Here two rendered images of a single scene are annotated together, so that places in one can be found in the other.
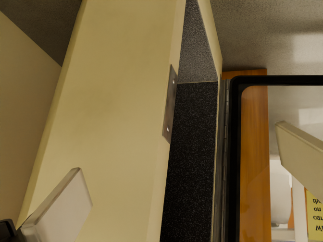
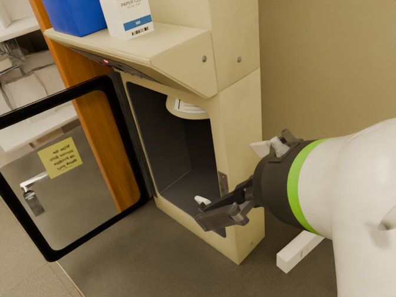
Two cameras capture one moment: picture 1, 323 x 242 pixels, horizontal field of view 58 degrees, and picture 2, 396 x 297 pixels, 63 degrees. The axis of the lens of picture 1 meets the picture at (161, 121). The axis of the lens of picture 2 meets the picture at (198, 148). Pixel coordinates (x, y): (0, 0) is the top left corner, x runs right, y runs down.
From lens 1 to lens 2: 0.43 m
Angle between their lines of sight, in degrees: 21
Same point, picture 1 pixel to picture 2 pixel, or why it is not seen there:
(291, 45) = (125, 239)
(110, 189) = (238, 146)
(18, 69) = (269, 134)
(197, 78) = (171, 188)
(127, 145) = (237, 163)
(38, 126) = not seen: hidden behind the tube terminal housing
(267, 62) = (128, 221)
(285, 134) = not seen: hidden behind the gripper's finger
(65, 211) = (265, 152)
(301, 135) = not seen: hidden behind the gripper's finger
